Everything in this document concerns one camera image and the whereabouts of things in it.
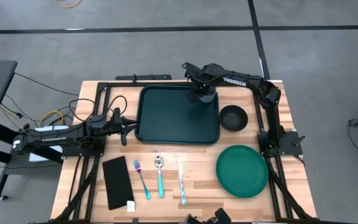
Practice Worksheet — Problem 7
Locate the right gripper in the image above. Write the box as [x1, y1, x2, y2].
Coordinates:
[187, 65, 218, 104]

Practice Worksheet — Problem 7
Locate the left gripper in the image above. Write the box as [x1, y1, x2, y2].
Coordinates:
[104, 116, 138, 147]

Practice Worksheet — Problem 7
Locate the grey cup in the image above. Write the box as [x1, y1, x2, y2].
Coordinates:
[197, 86, 216, 104]

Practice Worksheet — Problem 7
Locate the iridescent fork with teal handle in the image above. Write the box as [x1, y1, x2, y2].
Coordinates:
[132, 159, 152, 200]

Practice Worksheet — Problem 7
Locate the black bowl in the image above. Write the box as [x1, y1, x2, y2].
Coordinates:
[218, 105, 249, 132]

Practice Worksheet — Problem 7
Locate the silver spoon with teal handle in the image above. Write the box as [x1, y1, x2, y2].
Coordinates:
[154, 156, 165, 198]

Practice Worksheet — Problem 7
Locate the black napkin with white tag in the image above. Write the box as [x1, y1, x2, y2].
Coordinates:
[101, 155, 135, 213]

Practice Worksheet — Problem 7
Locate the silver knife with teal handle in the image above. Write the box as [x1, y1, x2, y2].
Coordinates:
[177, 160, 187, 207]

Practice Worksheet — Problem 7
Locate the green plate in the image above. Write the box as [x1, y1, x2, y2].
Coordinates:
[215, 144, 269, 198]

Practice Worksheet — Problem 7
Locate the dark green plastic tray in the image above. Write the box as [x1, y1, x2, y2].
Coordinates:
[134, 84, 221, 146]

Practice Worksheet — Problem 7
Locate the black power strip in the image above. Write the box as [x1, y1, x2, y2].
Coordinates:
[114, 73, 173, 82]

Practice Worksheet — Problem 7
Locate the white box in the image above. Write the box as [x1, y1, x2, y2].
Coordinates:
[28, 124, 70, 163]

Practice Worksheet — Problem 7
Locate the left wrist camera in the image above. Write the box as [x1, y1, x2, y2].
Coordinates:
[113, 107, 123, 124]

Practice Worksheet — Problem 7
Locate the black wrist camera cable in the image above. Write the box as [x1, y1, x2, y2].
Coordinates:
[106, 95, 128, 116]

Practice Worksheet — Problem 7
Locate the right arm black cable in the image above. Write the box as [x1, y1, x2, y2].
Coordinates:
[181, 61, 205, 82]

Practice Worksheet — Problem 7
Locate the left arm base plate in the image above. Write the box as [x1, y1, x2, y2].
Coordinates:
[61, 136, 106, 157]

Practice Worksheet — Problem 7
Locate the black looped cable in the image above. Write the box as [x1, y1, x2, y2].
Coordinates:
[68, 98, 96, 123]

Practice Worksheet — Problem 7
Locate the yellow coiled cable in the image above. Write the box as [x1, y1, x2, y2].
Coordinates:
[38, 110, 65, 128]

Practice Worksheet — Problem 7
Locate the long black floor cable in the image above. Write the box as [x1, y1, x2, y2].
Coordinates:
[13, 72, 80, 97]

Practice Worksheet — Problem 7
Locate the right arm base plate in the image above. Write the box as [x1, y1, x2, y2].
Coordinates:
[257, 130, 304, 157]

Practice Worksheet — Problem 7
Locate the yellow extension cord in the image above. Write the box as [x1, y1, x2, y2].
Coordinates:
[59, 0, 83, 9]

